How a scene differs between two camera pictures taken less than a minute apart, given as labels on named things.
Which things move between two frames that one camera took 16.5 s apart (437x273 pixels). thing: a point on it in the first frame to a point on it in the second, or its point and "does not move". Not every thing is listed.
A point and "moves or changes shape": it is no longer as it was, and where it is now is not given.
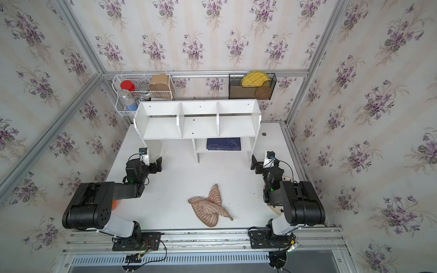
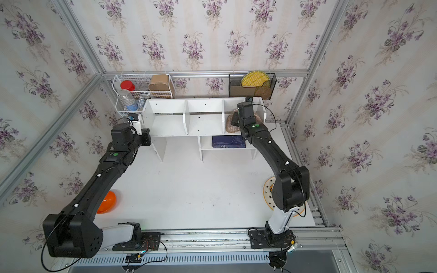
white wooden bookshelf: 215,125 moves or changes shape
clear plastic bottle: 129,102 does not move
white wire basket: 131,89 does not move
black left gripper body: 152,169 to 146,138
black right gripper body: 259,167 to 235,120
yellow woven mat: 254,78 does not move
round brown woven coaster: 262,92 does not move
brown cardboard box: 159,82 does not move
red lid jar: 128,85 does not move
